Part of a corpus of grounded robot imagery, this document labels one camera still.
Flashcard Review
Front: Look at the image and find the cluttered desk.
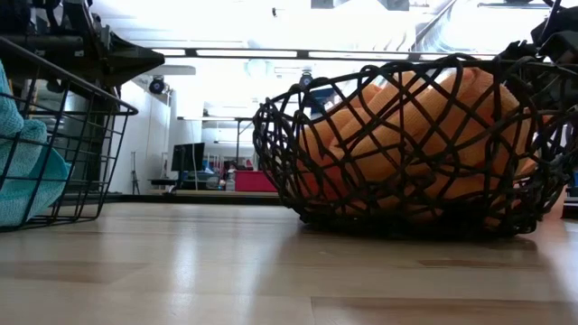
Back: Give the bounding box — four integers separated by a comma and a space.
147, 169, 227, 193

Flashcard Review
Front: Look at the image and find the black tripod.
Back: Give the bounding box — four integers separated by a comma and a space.
129, 151, 141, 195

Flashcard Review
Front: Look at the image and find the red storage box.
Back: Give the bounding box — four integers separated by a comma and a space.
233, 170, 277, 193

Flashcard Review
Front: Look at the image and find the black metal frame stand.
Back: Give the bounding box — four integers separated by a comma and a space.
178, 116, 256, 171

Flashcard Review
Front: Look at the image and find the black woven wire basket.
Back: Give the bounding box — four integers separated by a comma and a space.
251, 52, 578, 238

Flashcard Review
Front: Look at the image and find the long ceiling light strip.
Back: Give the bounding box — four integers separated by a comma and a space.
151, 47, 498, 62

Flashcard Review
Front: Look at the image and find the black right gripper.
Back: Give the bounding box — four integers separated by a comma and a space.
497, 27, 578, 114

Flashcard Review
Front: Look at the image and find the ceiling rail fixture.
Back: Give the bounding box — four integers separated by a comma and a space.
477, 1, 550, 10

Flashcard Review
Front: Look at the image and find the blue and black device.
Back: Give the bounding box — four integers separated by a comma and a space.
562, 171, 578, 221

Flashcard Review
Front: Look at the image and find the blue hanging object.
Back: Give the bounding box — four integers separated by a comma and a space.
301, 88, 338, 114

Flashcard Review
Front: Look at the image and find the dark orange microfiber towel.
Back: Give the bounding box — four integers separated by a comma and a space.
300, 166, 358, 204

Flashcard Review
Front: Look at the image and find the dark low platform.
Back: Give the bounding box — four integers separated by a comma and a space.
97, 189, 284, 207

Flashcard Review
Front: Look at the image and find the black rectangular wire basket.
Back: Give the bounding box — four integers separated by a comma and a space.
0, 36, 140, 234

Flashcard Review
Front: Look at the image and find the black computer monitor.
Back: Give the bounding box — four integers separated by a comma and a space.
170, 142, 206, 172

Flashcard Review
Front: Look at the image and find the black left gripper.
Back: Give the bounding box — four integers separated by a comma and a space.
62, 0, 166, 88

